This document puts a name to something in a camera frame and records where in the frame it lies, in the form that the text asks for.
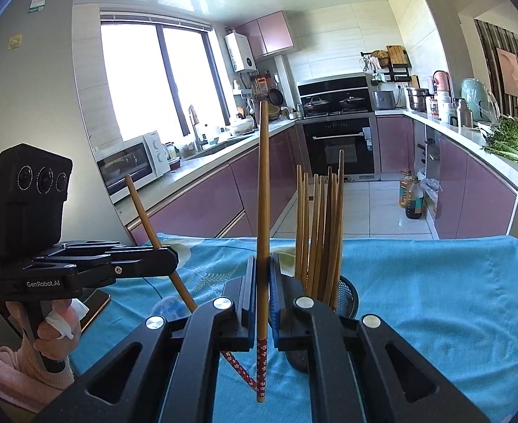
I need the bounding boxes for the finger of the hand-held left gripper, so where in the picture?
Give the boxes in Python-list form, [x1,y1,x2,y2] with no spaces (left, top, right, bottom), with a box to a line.
[58,240,130,257]
[72,247,179,294]

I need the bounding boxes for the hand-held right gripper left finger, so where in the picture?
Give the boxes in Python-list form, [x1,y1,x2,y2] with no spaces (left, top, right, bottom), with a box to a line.
[34,253,260,423]

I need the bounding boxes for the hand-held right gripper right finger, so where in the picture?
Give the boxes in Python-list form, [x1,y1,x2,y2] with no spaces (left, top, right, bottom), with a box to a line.
[269,253,491,423]

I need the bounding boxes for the bamboo chopstick red floral end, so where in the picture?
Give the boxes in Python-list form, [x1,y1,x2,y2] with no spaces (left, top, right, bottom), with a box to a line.
[124,174,260,393]
[255,100,271,404]

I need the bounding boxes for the black mesh utensil holder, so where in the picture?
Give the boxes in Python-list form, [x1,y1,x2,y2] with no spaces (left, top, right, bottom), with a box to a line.
[285,273,360,373]

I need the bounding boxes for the bunch of bamboo chopsticks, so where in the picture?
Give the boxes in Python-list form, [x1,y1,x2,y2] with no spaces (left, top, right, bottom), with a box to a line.
[295,150,345,307]

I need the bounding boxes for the person's left hand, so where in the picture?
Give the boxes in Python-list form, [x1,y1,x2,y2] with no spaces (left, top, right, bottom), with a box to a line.
[36,300,84,364]

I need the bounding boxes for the dark smartphone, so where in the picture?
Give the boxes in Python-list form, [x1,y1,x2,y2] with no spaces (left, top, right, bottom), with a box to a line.
[79,290,112,333]

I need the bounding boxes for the white finger bandage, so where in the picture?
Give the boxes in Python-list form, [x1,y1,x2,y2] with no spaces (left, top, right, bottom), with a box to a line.
[47,299,88,340]

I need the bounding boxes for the purple kitchen base cabinets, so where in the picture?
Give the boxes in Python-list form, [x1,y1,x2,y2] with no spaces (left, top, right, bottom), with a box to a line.
[124,115,517,247]

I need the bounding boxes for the white microwave oven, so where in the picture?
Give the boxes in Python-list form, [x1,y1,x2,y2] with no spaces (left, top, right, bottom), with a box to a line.
[96,130,172,203]

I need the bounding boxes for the grey refrigerator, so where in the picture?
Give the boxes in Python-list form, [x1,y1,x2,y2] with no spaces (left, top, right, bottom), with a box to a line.
[0,0,130,349]

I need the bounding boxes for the steel kitchen faucet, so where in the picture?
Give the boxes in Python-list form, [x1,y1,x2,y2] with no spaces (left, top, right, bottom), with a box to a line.
[189,105,208,153]

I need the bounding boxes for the blue leaf print tablecloth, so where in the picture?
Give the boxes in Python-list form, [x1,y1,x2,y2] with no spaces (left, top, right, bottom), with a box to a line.
[69,231,518,423]

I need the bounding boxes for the black built-in oven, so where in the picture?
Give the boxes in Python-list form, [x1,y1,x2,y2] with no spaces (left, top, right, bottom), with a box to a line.
[302,115,378,182]

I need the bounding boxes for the yellow cooking oil bottle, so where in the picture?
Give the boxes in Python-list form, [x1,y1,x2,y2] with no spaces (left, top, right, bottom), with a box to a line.
[399,170,414,209]

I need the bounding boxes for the dark sauce bottle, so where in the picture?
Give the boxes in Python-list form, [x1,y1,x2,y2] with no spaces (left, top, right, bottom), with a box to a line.
[405,176,425,220]

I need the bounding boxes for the kitchen window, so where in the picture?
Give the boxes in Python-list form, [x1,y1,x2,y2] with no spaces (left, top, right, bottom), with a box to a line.
[99,20,231,142]

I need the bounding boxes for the white plastic bag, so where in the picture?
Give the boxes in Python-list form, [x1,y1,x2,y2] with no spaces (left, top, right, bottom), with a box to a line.
[418,177,444,214]

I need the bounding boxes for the black integrated stove hood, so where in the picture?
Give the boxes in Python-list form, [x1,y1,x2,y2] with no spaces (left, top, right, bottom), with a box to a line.
[297,76,372,119]

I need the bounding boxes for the silver countertop appliance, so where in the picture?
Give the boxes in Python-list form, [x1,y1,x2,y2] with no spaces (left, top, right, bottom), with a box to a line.
[371,90,396,111]

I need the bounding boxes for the white water heater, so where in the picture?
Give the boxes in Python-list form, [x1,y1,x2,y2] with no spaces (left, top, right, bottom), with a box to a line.
[224,32,257,73]

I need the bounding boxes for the stainless steel stock pot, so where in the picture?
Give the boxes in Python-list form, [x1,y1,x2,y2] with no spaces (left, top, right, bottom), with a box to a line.
[406,87,431,113]

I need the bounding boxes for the steel thermos bottle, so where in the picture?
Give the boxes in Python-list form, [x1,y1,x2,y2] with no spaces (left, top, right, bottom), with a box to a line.
[456,98,474,128]

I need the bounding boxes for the wooden cutting board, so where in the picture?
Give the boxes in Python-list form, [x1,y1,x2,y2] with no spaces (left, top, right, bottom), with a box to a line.
[387,45,408,68]

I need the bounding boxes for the pink kettle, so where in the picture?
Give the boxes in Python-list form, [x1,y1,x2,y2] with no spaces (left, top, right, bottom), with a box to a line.
[432,70,452,94]

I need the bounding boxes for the leafy green vegetables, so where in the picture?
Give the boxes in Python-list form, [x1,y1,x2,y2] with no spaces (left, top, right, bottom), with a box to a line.
[479,116,518,172]

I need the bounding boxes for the black wall rack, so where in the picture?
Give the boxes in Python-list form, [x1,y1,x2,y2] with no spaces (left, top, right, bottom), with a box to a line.
[360,45,412,84]

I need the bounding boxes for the pink wall cabinet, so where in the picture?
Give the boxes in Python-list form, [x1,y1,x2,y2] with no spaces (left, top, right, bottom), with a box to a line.
[235,11,296,59]

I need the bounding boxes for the framed wall picture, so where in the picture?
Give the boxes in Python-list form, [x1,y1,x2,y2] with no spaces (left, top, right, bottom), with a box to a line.
[496,47,518,98]

